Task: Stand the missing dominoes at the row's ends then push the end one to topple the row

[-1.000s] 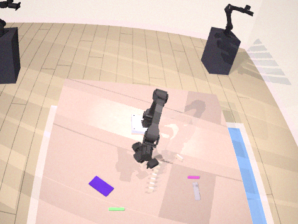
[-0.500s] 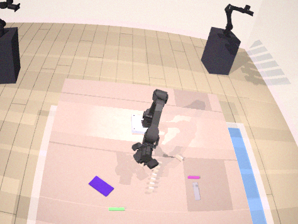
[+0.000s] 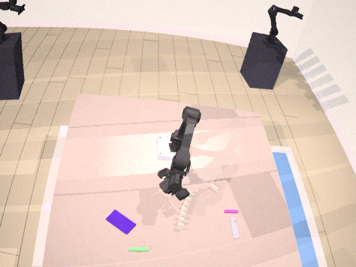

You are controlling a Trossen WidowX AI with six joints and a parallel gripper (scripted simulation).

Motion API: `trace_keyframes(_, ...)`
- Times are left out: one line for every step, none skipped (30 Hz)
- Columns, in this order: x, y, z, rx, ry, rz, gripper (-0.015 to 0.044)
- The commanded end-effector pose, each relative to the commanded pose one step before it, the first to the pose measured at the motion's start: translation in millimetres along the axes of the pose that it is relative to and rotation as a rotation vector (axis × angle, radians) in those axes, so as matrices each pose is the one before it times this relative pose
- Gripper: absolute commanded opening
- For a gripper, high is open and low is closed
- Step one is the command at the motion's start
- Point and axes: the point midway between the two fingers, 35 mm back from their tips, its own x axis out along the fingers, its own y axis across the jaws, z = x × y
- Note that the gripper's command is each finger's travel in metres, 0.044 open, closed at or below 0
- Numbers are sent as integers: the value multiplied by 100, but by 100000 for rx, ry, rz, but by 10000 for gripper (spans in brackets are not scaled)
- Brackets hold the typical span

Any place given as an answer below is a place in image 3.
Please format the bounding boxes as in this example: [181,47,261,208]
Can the purple flat rectangular block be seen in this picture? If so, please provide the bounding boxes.
[106,210,136,234]

